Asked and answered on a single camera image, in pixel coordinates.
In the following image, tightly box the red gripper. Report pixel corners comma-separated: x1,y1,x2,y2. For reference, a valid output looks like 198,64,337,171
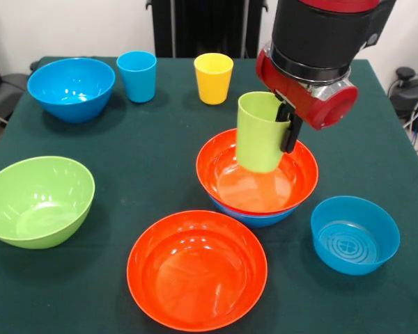
256,48,359,154

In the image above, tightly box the lime green cup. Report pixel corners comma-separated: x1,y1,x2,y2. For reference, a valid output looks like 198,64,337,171
235,91,293,174

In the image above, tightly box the orange bowl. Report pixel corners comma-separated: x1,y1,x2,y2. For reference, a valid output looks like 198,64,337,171
196,127,320,216
126,209,269,331

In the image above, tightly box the large blue bowl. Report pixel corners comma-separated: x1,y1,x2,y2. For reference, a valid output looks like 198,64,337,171
208,194,300,229
26,57,116,123

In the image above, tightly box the small blue bowl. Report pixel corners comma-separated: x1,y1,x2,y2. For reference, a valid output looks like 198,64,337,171
310,196,401,276

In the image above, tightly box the green bowl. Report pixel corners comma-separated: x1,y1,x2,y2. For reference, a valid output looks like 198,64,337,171
0,156,96,250

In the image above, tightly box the yellow cup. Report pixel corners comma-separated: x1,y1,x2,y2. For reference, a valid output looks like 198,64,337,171
194,53,235,106

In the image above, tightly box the dark green tablecloth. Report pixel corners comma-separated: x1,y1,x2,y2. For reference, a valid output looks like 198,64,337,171
0,56,418,334

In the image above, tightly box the light blue cup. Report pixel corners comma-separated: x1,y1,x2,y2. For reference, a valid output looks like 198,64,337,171
116,51,157,104

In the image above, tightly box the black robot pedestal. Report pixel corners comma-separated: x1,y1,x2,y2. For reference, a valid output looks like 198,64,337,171
146,0,278,59

